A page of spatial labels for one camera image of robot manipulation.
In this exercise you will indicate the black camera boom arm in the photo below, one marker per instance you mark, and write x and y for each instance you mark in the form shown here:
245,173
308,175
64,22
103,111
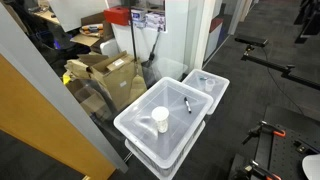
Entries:
271,65

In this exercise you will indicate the orange wooden panel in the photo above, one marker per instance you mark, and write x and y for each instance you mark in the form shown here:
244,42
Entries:
36,130

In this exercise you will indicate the large clear plastic bin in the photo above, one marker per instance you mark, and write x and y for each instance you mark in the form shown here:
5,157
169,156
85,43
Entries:
133,124

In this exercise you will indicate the white paper cup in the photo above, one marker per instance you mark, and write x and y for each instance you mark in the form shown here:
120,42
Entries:
161,120

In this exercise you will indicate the white plastic container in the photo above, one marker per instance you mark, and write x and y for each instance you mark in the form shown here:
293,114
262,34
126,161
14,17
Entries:
109,48

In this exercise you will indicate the white printed box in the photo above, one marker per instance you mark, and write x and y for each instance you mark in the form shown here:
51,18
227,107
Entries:
156,21
138,18

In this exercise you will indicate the red and white cabinet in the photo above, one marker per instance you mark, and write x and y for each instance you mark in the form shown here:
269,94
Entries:
215,36

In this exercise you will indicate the small clear plastic cup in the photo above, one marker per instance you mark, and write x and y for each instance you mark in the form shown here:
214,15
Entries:
209,86

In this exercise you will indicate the small teal item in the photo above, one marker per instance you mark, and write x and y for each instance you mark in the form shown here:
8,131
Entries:
203,79

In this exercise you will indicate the small clear plastic bin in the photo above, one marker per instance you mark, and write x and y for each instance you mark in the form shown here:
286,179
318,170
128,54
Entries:
220,87

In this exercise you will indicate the small cardboard box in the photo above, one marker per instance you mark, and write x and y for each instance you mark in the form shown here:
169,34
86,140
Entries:
90,100

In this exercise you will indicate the orange and white package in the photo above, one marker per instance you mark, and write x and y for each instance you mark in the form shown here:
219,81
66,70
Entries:
91,29

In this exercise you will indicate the large open cardboard box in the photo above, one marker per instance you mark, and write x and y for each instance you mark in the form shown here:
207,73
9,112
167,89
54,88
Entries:
115,78

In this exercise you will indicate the flat open cardboard box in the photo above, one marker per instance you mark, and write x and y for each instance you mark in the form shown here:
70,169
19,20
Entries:
90,40

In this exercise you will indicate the whiteboard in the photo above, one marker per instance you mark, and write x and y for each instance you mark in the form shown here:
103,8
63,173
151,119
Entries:
76,13

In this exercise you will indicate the black perforated table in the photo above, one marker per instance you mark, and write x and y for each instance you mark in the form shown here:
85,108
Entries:
286,156

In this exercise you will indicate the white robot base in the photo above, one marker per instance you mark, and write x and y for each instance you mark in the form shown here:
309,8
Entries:
313,168

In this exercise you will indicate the broom with black pole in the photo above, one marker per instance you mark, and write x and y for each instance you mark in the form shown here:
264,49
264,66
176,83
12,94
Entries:
133,40

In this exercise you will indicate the red box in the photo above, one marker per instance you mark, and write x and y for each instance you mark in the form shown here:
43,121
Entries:
116,16

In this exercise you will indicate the black stereo camera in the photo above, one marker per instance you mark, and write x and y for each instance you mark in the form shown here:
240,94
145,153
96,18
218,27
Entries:
251,40

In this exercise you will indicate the black marker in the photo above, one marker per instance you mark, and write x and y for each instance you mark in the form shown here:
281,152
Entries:
188,105

